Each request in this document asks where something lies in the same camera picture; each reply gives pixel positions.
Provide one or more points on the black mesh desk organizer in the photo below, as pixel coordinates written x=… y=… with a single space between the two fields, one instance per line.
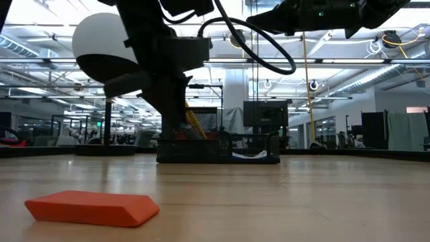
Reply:
x=191 y=154

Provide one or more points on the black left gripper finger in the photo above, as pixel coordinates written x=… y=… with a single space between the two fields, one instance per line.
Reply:
x=168 y=116
x=180 y=116

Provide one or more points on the gray cover cloth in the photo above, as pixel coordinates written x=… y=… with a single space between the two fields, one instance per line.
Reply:
x=231 y=121

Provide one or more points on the black monitor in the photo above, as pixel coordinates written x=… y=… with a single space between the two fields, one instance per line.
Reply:
x=265 y=114

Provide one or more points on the white globe table lamp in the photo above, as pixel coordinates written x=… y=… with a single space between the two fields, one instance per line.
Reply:
x=97 y=37

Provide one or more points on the red and black cart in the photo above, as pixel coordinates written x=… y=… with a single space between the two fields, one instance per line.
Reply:
x=16 y=144

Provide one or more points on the blue and gray office chair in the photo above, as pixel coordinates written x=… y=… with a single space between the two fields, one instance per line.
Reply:
x=144 y=138

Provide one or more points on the small black ceiling reel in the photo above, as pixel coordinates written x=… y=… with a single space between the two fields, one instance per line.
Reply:
x=313 y=85

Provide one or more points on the blue sticky note pad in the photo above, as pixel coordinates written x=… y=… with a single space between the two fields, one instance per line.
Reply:
x=250 y=156

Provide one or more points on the yellow pen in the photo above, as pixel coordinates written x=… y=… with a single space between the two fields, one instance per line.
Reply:
x=196 y=124

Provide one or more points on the black background rig frame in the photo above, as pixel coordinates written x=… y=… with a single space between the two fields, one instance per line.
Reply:
x=208 y=86

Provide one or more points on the black aluminium table frame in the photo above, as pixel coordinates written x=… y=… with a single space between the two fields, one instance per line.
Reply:
x=336 y=153

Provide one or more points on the black cabinet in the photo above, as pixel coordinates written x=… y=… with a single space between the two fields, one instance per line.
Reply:
x=374 y=131

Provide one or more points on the gray-green curtain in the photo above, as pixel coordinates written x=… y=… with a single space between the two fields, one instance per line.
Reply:
x=408 y=131

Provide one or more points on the orange eraser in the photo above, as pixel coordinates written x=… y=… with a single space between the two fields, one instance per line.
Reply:
x=90 y=208

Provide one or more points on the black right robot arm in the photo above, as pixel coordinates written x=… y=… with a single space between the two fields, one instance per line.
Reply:
x=383 y=13

